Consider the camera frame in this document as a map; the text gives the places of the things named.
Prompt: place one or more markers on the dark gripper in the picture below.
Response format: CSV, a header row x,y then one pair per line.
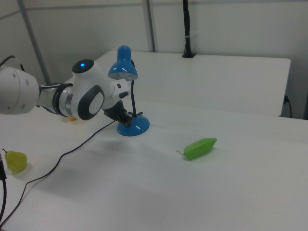
x,y
115,110

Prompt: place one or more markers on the blue desk lamp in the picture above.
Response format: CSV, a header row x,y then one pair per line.
x,y
124,55

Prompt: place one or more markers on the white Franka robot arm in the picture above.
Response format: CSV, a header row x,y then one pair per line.
x,y
89,96

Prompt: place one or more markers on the yellow toy bell pepper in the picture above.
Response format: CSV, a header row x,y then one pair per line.
x,y
71,118

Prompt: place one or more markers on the green toy chili pepper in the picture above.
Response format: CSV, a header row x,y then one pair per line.
x,y
199,148

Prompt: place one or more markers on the yellow-green toy pear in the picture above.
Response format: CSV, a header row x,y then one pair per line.
x,y
15,161

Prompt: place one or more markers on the grey aluminium partition post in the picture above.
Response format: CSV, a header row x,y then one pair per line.
x,y
151,26
33,41

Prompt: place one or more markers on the black camera pole with clamp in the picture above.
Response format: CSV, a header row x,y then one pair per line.
x,y
186,24

